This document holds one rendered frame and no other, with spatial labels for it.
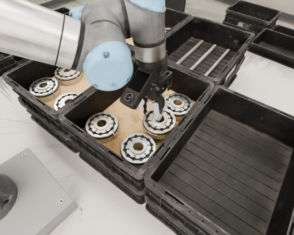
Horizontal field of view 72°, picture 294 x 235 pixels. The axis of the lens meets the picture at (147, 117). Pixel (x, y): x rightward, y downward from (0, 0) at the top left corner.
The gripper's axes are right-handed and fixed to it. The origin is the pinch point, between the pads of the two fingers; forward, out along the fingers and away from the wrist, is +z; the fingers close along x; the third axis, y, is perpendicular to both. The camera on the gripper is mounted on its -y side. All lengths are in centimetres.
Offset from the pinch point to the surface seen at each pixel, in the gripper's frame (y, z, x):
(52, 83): -7.8, -2.6, 39.5
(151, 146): -7.7, 1.9, -5.9
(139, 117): 0.7, 3.7, 5.2
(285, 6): 329, 69, 8
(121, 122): -5.0, 3.4, 8.7
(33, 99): -19.4, -8.4, 28.5
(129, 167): -18.9, -5.0, -8.5
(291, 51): 144, 40, -26
